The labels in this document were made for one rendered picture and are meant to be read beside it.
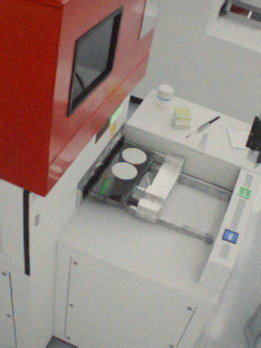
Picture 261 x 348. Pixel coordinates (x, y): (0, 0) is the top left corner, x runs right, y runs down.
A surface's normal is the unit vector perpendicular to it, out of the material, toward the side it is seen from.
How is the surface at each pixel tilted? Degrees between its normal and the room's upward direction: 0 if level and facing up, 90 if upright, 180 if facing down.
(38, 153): 90
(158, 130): 0
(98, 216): 0
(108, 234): 0
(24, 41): 90
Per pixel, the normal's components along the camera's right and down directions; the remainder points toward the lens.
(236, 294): 0.15, -0.75
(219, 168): -0.37, 0.57
